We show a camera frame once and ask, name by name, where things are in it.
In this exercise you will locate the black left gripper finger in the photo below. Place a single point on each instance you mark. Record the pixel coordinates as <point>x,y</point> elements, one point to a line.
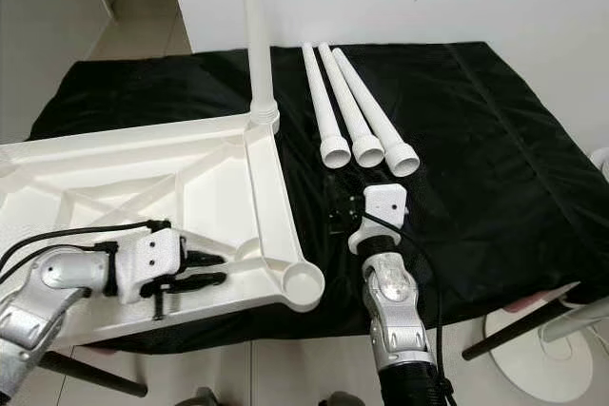
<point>200,258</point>
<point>205,281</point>

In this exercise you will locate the white plastic table leg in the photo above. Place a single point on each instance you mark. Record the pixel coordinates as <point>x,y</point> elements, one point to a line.
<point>322,102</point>
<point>371,102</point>
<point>257,35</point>
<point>347,102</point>

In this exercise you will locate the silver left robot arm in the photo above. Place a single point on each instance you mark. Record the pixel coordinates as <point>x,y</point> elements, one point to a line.
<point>48,301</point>

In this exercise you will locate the dark metal table leg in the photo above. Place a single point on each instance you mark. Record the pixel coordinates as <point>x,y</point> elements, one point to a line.
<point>95,373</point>
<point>514,325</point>

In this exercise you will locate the grey robot left leg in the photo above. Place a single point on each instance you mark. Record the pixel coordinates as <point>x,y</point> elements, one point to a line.
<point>206,398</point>

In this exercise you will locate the grey robot leg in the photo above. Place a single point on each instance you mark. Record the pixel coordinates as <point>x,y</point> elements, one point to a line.
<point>343,400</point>
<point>206,398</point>

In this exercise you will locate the black fabric table cover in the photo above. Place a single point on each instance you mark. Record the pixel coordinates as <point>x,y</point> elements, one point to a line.
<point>504,140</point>

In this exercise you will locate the grey robot right leg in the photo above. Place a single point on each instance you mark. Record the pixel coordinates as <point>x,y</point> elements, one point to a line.
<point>343,400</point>

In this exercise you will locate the white floor fan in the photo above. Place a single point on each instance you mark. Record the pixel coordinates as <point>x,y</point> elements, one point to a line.
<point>542,368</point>

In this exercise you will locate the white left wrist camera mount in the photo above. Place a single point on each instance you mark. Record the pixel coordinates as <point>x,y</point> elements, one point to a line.
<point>157,254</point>

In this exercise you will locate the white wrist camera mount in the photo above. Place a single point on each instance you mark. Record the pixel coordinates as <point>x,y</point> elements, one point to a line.
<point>388,202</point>
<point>157,254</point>

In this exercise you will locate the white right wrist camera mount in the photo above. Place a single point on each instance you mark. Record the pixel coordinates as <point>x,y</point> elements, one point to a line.
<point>388,202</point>

